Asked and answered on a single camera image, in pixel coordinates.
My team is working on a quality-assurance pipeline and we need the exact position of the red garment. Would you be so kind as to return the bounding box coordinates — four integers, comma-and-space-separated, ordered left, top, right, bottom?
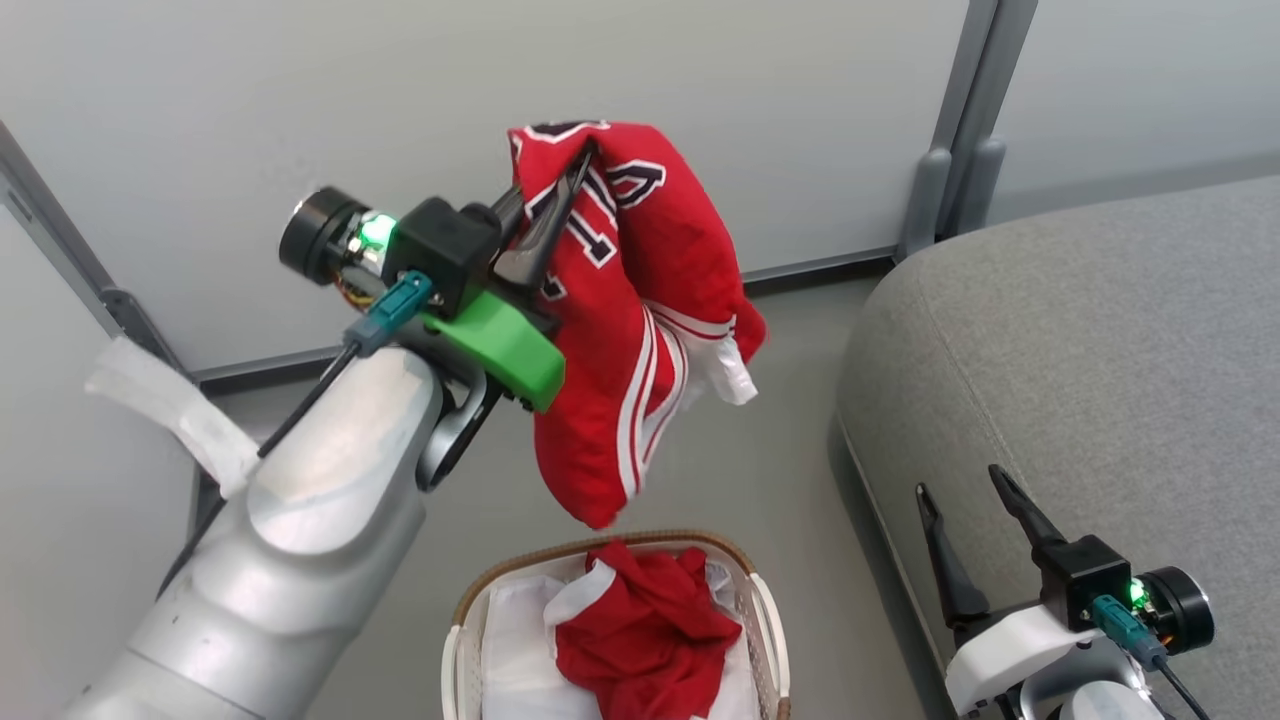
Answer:
545, 540, 746, 720

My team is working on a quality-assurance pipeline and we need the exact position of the red jersey with white stripes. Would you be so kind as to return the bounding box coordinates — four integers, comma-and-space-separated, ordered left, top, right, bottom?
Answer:
507, 120, 769, 531

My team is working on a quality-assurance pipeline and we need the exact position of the grey fabric sofa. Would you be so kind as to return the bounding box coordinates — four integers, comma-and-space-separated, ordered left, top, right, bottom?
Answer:
835, 175, 1280, 720

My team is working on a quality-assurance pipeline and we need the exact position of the white laundry basket, brown rim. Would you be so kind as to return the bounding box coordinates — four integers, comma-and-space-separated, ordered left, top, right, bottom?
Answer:
442, 530, 793, 720

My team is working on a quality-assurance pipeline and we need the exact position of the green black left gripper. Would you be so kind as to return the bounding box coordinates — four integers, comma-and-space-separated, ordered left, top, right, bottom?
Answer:
278, 140, 599, 413

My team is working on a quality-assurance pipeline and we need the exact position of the slanted grey partition post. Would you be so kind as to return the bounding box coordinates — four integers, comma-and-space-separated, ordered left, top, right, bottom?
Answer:
0, 125, 226, 401

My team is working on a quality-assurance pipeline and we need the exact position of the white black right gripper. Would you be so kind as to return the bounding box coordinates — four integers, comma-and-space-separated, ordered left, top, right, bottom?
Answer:
915, 463, 1217, 719

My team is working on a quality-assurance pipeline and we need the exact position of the black cable, teal plug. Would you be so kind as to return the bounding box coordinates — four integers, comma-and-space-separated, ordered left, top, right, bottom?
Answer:
160, 270, 436, 596
1092, 595, 1213, 720

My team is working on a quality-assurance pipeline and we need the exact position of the black left cable, teal plug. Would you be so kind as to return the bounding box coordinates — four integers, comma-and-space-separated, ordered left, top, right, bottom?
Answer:
160, 270, 436, 596

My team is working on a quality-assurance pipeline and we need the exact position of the white cloth strip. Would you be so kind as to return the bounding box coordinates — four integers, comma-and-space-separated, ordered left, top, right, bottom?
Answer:
85, 335, 261, 499

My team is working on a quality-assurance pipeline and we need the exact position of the black right cable, teal plug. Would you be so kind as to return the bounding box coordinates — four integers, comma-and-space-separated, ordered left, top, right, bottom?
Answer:
1092, 595, 1213, 720

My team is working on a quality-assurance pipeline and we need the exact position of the grey partition bottom rail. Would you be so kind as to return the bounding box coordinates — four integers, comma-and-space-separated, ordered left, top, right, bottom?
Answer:
190, 245, 901, 391

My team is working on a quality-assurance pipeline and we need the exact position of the white basket liner cloth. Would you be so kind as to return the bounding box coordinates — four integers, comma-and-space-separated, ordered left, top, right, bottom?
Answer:
480, 560, 766, 720

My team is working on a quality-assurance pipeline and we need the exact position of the grey upright partition post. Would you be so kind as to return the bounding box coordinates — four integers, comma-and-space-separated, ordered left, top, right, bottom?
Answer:
900, 0, 1001, 263
945, 0, 1041, 241

